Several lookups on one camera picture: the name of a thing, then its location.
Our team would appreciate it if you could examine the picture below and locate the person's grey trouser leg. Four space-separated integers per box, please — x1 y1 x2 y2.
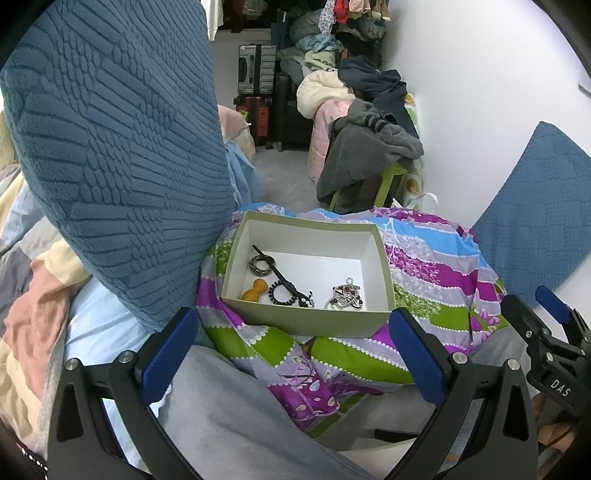
157 344 376 480

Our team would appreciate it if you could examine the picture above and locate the grey suitcase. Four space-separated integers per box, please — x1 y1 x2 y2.
238 44 278 96

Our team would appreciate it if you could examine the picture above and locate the pink quilt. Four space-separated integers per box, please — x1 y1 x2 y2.
307 99 357 184

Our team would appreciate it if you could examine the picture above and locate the white ribbon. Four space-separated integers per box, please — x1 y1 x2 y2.
392 191 438 210

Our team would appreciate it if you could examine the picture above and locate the large blue textured cushion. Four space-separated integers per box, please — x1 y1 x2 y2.
0 0 239 334

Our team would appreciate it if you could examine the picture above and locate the black armchair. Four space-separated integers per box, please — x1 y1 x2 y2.
274 71 320 151

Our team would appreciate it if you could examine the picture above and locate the red suitcase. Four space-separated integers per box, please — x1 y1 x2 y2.
235 95 271 138

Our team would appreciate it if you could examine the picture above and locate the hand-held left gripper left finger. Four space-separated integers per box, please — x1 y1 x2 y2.
46 307 199 480

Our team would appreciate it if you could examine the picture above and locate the green cardboard box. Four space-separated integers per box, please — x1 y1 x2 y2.
221 211 398 340

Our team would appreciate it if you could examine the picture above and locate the pink patterned pillow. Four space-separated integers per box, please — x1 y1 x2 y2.
217 105 256 160

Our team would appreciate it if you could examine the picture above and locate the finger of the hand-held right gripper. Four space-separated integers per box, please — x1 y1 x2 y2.
501 294 552 352
534 285 591 343

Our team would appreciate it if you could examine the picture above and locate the green plastic stool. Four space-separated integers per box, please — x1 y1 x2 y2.
329 164 410 212

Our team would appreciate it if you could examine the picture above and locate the silver beaded necklace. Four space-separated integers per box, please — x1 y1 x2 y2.
324 276 366 311

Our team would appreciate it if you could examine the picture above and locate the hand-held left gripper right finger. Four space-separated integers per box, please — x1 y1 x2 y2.
385 307 541 480

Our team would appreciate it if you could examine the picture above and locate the dark navy garment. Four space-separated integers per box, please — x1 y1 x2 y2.
337 55 410 126

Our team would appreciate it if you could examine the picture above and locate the black spiral hair tie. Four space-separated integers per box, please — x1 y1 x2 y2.
269 281 297 306

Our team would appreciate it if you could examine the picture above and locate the light blue cloth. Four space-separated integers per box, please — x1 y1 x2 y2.
224 141 266 206

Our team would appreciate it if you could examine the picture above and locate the pile of assorted clothes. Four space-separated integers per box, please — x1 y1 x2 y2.
277 0 389 75

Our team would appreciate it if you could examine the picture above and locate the small blue textured cushion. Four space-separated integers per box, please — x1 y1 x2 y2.
471 121 591 296

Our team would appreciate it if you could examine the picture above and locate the pastel patchwork blanket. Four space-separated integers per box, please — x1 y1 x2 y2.
0 166 93 437

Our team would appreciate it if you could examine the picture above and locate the black hair stick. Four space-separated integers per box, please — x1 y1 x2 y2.
252 246 315 308

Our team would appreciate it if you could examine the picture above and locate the cream duvet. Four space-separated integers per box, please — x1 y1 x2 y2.
295 71 357 119

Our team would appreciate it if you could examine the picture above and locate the colourful floral printed cloth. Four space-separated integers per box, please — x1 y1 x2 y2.
195 205 511 423

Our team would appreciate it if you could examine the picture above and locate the grey fleece garment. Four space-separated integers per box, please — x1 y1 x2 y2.
316 99 424 202

